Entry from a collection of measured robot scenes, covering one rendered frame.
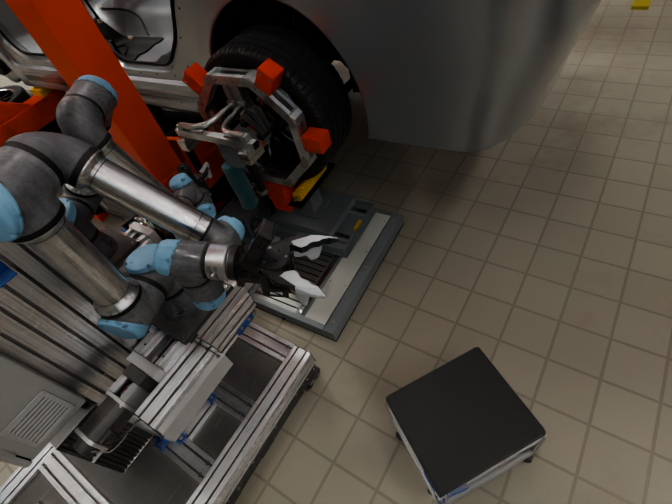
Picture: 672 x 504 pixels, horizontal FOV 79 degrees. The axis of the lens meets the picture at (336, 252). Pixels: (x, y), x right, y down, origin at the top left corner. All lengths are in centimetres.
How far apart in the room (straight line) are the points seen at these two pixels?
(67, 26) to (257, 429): 160
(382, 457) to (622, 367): 104
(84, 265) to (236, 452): 99
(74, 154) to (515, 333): 177
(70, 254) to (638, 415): 193
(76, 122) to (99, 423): 83
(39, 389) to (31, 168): 64
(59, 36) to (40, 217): 99
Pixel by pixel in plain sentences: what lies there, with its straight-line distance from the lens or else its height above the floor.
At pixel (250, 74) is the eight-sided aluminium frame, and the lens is 168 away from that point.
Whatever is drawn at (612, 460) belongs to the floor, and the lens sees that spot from 192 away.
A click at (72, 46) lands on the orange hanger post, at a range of 184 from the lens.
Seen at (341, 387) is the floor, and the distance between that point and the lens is 194.
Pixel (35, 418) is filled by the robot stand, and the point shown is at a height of 86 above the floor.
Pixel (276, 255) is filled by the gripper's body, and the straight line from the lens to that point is 77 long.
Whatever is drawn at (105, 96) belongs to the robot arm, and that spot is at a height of 131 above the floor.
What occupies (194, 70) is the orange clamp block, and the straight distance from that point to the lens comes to 192.
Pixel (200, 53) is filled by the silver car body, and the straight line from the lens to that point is 214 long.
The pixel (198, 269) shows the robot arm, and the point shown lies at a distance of 82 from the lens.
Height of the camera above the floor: 177
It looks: 49 degrees down
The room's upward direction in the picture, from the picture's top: 19 degrees counter-clockwise
